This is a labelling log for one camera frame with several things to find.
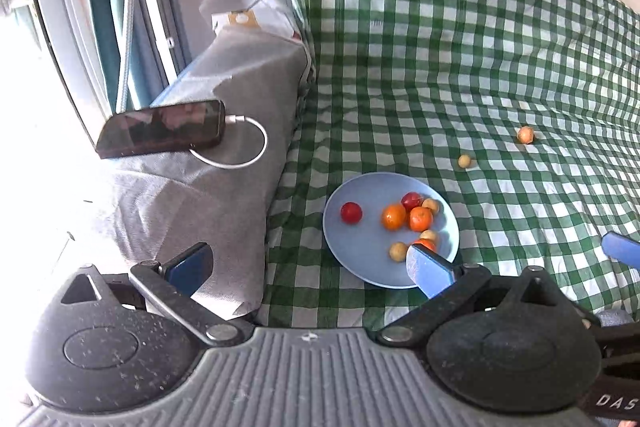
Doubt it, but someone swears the teal curtain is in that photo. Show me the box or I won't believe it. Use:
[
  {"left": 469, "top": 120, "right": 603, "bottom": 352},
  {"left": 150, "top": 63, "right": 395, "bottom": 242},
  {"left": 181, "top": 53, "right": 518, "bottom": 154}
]
[{"left": 89, "top": 0, "right": 168, "bottom": 109}]

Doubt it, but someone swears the red cherry tomato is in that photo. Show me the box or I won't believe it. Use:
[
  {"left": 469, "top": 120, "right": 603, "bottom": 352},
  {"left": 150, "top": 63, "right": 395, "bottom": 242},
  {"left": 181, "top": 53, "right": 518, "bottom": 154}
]
[
  {"left": 341, "top": 202, "right": 362, "bottom": 225},
  {"left": 400, "top": 192, "right": 424, "bottom": 212}
]

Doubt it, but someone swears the yellow-orange small fruit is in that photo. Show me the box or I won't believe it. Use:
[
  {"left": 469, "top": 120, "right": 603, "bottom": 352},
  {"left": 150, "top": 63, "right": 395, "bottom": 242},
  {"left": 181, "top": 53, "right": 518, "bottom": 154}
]
[{"left": 388, "top": 242, "right": 408, "bottom": 262}]

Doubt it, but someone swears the pale yellow small fruit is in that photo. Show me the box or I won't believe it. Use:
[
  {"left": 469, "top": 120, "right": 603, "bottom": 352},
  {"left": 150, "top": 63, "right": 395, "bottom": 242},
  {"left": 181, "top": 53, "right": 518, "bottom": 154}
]
[{"left": 421, "top": 198, "right": 440, "bottom": 216}]

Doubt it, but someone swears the grey sofa armrest cover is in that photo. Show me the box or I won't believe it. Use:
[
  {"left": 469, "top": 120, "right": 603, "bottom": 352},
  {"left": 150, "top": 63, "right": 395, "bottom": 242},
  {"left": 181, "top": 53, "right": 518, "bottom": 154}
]
[{"left": 93, "top": 0, "right": 314, "bottom": 319}]

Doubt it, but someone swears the orange small fruit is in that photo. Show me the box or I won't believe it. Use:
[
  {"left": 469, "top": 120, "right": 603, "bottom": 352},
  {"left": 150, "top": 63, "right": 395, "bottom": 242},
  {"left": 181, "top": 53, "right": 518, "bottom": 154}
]
[{"left": 381, "top": 202, "right": 407, "bottom": 231}]

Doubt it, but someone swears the peach-orange fruit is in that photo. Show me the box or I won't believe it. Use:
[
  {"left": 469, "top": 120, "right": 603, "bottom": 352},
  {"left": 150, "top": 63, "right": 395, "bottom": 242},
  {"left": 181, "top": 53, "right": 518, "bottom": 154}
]
[{"left": 516, "top": 126, "right": 535, "bottom": 145}]

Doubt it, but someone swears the white charging cable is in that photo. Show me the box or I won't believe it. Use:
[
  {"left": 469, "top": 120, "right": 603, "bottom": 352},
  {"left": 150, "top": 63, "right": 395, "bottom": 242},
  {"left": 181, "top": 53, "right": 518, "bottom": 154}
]
[{"left": 188, "top": 114, "right": 269, "bottom": 171}]

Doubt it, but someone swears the black smartphone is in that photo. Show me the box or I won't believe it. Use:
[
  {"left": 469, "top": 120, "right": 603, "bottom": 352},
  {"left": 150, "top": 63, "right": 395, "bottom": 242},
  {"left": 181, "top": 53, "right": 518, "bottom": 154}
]
[{"left": 96, "top": 100, "right": 226, "bottom": 158}]

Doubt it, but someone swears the light blue plate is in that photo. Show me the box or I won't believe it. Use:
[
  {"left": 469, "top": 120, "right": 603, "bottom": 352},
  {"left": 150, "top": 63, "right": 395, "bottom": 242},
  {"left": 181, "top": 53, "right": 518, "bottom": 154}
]
[{"left": 322, "top": 172, "right": 460, "bottom": 289}]

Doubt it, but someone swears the green checkered cloth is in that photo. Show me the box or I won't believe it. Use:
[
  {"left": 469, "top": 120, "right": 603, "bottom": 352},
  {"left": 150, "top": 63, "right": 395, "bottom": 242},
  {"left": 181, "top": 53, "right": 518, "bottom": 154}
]
[{"left": 257, "top": 0, "right": 639, "bottom": 327}]

